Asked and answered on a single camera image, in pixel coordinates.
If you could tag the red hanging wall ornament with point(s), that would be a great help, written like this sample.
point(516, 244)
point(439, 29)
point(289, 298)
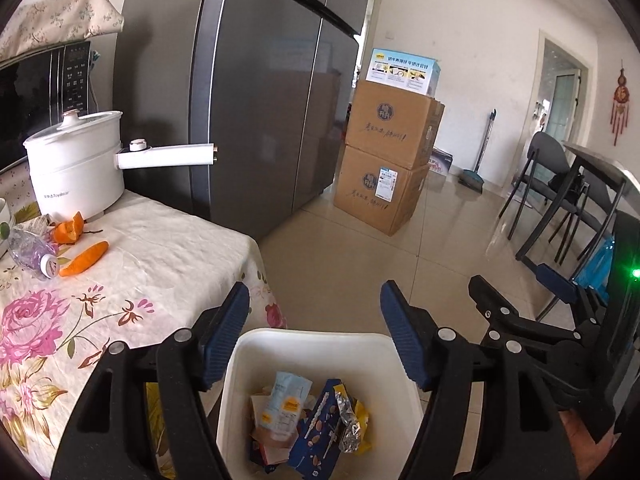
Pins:
point(620, 105)

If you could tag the blue white appliance box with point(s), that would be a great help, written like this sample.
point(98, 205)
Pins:
point(402, 72)

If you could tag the yellow silver foil wrapper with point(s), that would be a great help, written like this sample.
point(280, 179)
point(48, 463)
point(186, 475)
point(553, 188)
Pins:
point(352, 420)

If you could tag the white electric cooking pot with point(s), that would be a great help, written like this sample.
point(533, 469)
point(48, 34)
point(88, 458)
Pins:
point(75, 160)

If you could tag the floral tablecloth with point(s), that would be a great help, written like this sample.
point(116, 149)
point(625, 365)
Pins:
point(165, 260)

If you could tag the blue broom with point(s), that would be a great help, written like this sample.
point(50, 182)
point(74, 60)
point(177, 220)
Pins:
point(472, 179)

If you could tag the person's right hand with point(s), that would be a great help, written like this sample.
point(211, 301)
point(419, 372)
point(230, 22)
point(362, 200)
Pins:
point(590, 447)

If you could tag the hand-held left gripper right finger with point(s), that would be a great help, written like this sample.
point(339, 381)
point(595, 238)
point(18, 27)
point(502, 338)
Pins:
point(402, 332)

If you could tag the black microwave oven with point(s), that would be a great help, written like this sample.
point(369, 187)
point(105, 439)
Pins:
point(45, 100)

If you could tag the dark dining table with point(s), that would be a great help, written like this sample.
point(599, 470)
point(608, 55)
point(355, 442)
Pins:
point(600, 160)

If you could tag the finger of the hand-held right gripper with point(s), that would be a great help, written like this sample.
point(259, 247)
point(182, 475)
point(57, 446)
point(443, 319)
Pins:
point(555, 282)
point(505, 317)

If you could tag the floral cover cloth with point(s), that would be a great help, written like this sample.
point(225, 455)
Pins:
point(55, 20)

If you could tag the blue printed carton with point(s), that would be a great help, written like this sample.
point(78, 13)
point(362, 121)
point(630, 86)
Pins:
point(315, 440)

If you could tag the glass door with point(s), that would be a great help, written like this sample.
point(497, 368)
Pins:
point(562, 95)

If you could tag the labelled cardboard box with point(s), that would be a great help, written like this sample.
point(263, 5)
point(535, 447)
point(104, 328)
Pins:
point(375, 195)

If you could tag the grey refrigerator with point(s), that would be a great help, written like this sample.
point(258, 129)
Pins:
point(260, 85)

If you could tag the brown pink packet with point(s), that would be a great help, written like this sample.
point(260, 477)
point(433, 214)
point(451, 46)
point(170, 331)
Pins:
point(272, 447)

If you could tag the orange peel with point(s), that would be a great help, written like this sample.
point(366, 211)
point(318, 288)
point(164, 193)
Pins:
point(67, 232)

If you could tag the blue plastic bag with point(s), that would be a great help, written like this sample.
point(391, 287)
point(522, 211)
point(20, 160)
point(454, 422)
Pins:
point(597, 265)

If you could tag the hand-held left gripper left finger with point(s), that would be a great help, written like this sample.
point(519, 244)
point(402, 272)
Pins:
point(227, 332)

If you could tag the plain cardboard box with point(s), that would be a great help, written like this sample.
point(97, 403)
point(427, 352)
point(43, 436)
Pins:
point(390, 125)

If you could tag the white green container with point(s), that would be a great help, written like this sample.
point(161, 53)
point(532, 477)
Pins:
point(4, 230)

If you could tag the crushed clear plastic bottle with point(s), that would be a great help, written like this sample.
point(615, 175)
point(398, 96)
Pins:
point(30, 252)

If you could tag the light blue white packet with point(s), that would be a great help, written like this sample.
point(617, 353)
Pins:
point(287, 400)

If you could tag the orange carrot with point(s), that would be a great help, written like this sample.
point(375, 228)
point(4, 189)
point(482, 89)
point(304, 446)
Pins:
point(85, 259)

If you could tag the white plastic trash bin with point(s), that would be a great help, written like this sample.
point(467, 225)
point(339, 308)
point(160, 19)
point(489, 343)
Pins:
point(310, 350)

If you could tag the dark grey chair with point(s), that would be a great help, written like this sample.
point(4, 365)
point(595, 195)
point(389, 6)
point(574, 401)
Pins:
point(595, 200)
point(545, 155)

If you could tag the printed white box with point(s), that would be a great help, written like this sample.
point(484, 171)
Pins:
point(442, 162)

